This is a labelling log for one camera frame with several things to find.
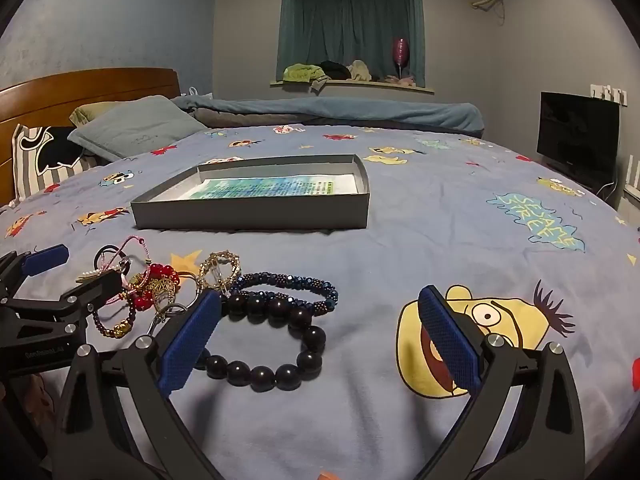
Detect wall hook rack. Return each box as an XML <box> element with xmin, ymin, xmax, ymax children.
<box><xmin>590</xmin><ymin>84</ymin><xmax>630</xmax><ymax>107</ymax></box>

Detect green cloth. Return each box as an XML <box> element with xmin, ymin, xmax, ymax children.
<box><xmin>282</xmin><ymin>63</ymin><xmax>329</xmax><ymax>84</ymax></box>

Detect black television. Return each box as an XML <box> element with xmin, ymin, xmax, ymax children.
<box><xmin>536</xmin><ymin>91</ymin><xmax>621</xmax><ymax>188</ymax></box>

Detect teal curtain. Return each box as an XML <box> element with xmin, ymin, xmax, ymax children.
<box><xmin>276</xmin><ymin>0</ymin><xmax>426</xmax><ymax>88</ymax></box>

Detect grey shallow cardboard box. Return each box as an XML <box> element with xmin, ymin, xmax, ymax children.
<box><xmin>130</xmin><ymin>154</ymin><xmax>371</xmax><ymax>232</ymax></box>

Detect dark small bead bracelet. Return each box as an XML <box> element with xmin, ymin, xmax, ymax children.
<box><xmin>91</xmin><ymin>304</ymin><xmax>137</xmax><ymax>339</ymax></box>

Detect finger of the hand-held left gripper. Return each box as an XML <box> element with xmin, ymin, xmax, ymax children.
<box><xmin>0</xmin><ymin>268</ymin><xmax>124</xmax><ymax>327</ymax></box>
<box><xmin>0</xmin><ymin>244</ymin><xmax>70</xmax><ymax>306</ymax></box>

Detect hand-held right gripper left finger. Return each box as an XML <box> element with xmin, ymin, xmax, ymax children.
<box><xmin>52</xmin><ymin>289</ymin><xmax>236</xmax><ymax>480</ymax></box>

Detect beige cloth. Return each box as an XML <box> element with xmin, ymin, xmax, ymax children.
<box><xmin>347</xmin><ymin>59</ymin><xmax>374</xmax><ymax>82</ymax></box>

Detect gold crystal bracelet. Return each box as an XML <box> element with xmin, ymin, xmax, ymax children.
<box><xmin>198</xmin><ymin>249</ymin><xmax>242</xmax><ymax>292</ymax></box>

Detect blue folded quilt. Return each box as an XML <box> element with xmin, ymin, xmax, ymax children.
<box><xmin>170</xmin><ymin>95</ymin><xmax>485</xmax><ymax>136</ymax></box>

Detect wooden headboard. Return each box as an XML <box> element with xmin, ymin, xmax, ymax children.
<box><xmin>0</xmin><ymin>67</ymin><xmax>181</xmax><ymax>208</ymax></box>

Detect pink balloon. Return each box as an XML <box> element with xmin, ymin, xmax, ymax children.
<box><xmin>391</xmin><ymin>37</ymin><xmax>410</xmax><ymax>79</ymax></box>

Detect blue green printed paper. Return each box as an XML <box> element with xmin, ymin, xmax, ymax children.
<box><xmin>172</xmin><ymin>174</ymin><xmax>358</xmax><ymax>200</ymax></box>

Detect grey folded blanket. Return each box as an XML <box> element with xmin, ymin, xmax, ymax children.
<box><xmin>193</xmin><ymin>108</ymin><xmax>481</xmax><ymax>136</ymax></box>

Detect blue beaded bracelet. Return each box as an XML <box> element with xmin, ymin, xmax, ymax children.
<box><xmin>231</xmin><ymin>272</ymin><xmax>340</xmax><ymax>317</ymax></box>

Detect olive green pillow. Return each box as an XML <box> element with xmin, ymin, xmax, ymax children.
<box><xmin>69</xmin><ymin>101</ymin><xmax>121</xmax><ymax>127</ymax></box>

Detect striped black white cushion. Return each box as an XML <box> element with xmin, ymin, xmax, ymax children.
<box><xmin>11</xmin><ymin>124</ymin><xmax>98</xmax><ymax>200</ymax></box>

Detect red bead bracelet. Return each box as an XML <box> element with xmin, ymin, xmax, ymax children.
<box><xmin>127</xmin><ymin>262</ymin><xmax>181</xmax><ymax>311</ymax></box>

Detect pink cord bracelet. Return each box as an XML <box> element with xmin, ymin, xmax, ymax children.
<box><xmin>95</xmin><ymin>235</ymin><xmax>153</xmax><ymax>306</ymax></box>

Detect grey blue pillow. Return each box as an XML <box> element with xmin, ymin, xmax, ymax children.
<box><xmin>67</xmin><ymin>95</ymin><xmax>208</xmax><ymax>161</ymax></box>

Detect silver metal ring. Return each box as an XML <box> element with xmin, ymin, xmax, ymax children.
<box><xmin>149</xmin><ymin>302</ymin><xmax>189</xmax><ymax>336</ymax></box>

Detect large black bead bracelet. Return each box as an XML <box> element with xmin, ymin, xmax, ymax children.
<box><xmin>196</xmin><ymin>292</ymin><xmax>328</xmax><ymax>393</ymax></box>

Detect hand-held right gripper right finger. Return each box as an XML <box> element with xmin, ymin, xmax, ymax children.
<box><xmin>417</xmin><ymin>285</ymin><xmax>587</xmax><ymax>480</ymax></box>

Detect black cloth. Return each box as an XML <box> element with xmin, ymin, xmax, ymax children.
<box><xmin>319</xmin><ymin>60</ymin><xmax>357</xmax><ymax>81</ymax></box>

